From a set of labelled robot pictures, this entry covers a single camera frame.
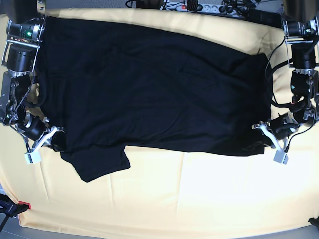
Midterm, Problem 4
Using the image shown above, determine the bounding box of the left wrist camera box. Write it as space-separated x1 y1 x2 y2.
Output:
273 150 289 165

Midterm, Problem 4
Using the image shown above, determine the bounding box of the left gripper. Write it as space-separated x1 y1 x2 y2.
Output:
242 112 298 152

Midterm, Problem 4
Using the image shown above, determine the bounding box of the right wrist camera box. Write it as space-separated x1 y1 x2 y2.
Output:
24 151 42 165

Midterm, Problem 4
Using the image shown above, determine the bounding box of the black T-shirt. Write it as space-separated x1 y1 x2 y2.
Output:
36 17 271 182

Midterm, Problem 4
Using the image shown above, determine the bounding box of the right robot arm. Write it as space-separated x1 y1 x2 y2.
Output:
0 0 65 154

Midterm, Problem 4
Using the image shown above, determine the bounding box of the black red table clamp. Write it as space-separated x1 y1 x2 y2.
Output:
0 194 31 217

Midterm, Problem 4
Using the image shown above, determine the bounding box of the yellow table cloth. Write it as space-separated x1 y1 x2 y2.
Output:
0 7 319 236

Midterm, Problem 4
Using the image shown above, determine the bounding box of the black corner clamp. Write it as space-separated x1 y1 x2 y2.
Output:
308 217 319 230

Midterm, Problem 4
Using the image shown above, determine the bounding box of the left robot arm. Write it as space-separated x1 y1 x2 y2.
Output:
244 0 319 154

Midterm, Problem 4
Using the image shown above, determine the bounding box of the white power strip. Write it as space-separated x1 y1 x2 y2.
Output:
160 0 238 16

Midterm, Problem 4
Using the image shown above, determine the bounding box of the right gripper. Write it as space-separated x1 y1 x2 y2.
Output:
22 114 65 152

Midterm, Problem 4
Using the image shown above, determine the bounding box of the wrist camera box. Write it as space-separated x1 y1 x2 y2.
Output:
273 150 289 165
24 151 42 165

